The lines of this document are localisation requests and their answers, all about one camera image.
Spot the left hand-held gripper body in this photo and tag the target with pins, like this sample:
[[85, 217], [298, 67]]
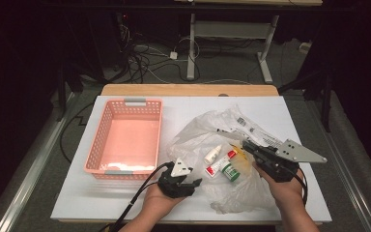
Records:
[[174, 187]]

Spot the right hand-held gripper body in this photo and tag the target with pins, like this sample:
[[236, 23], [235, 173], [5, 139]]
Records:
[[280, 164]]

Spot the small white dropper bottle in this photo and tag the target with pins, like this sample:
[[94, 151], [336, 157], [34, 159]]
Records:
[[212, 155]]

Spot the red white toothpaste tube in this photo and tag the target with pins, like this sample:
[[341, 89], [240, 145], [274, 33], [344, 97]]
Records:
[[217, 166]]

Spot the green white bottle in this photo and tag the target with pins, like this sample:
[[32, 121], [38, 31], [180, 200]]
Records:
[[231, 172]]

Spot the clear plastic bag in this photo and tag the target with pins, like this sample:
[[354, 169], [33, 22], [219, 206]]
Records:
[[199, 135]]

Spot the pink plastic basket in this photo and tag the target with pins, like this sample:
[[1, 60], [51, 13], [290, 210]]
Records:
[[135, 132]]

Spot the person's left hand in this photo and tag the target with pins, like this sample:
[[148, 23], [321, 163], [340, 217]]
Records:
[[157, 201]]

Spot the person's right hand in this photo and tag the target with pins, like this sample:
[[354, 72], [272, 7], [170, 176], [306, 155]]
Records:
[[286, 193]]

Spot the white board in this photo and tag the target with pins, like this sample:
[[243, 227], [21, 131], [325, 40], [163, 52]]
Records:
[[109, 199]]

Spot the black stand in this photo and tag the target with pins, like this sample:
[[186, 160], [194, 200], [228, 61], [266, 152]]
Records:
[[327, 106], [61, 96]]

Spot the small white box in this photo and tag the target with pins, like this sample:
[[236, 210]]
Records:
[[305, 47]]

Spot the white power adapter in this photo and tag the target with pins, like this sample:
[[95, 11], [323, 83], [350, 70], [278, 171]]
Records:
[[173, 55]]

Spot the light desk top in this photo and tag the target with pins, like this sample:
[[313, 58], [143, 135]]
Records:
[[254, 2]]

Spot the metal floor rail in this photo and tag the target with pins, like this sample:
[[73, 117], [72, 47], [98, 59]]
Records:
[[29, 180], [344, 174]]

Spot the white desk frame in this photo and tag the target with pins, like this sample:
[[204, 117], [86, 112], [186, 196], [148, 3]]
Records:
[[232, 29]]

